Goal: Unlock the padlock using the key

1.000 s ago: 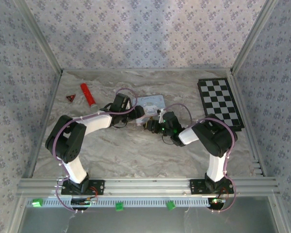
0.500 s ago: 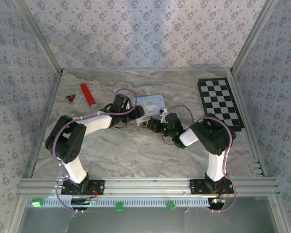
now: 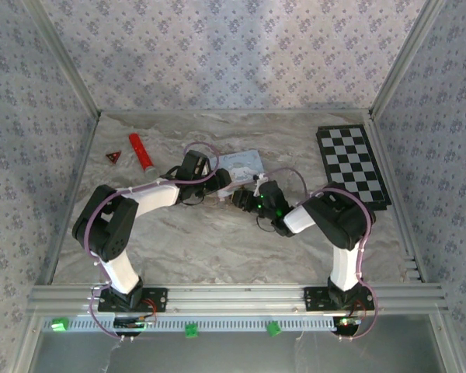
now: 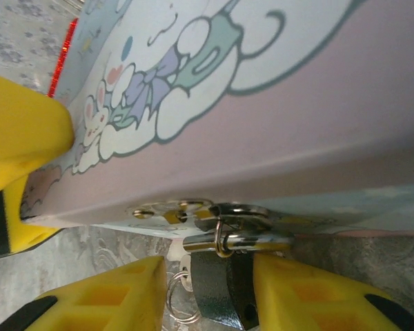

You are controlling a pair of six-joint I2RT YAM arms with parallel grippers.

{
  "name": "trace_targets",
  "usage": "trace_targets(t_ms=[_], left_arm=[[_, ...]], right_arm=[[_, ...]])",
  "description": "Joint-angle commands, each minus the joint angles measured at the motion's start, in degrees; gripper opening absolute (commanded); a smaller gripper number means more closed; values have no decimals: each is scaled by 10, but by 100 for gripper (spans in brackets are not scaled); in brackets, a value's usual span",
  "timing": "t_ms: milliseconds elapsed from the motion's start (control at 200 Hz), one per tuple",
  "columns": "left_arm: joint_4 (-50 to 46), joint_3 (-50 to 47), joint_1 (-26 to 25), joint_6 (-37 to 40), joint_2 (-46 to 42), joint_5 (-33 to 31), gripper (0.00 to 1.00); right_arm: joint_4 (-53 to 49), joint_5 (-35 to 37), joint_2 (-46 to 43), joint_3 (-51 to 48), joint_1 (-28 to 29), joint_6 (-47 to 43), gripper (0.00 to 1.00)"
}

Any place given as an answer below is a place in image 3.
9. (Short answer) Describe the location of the clear printed plastic bag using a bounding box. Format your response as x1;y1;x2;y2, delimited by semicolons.
207;149;266;195

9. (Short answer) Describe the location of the red tube with silver end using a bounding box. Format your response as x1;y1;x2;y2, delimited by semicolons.
128;133;158;178

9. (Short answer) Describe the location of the black and grey chessboard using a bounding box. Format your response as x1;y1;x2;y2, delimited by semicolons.
315;124;392;213

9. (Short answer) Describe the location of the grey metal sheet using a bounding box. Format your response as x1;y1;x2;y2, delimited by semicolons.
26;315;451;373

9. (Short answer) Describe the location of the thin black wire loop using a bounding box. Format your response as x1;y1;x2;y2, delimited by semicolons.
255;215;276;233

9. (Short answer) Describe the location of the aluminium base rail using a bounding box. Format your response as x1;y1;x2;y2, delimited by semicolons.
26;283;450;316

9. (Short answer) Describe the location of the aluminium frame side rail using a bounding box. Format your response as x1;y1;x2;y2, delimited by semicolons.
34;114;102;287
368;115;428;284

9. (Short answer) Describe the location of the grey slotted cable duct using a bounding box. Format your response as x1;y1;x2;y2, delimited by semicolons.
41;315;337;333

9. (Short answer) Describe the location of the thin red wire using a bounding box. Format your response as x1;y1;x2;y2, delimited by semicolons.
349;299;368;318
141;298;159;322

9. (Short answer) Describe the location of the aluminium frame corner post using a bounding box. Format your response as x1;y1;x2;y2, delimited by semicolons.
23;0;103;117
367;0;448;117

